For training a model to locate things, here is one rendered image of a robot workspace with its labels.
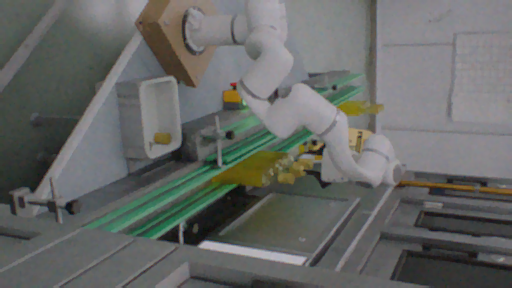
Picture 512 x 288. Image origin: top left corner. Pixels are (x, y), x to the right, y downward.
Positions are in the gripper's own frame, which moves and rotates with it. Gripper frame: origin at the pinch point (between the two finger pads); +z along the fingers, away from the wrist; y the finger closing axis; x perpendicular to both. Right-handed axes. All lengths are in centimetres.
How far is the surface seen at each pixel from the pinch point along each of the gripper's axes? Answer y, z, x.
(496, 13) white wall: 191, 136, -544
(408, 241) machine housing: -20.6, -24.7, -18.1
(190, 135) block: 4.8, 32.5, 20.7
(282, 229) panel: -20.8, 4.4, 5.4
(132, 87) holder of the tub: 17, 31, 44
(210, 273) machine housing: -10, -51, 85
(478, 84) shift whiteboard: 103, 157, -561
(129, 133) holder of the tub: 4, 34, 42
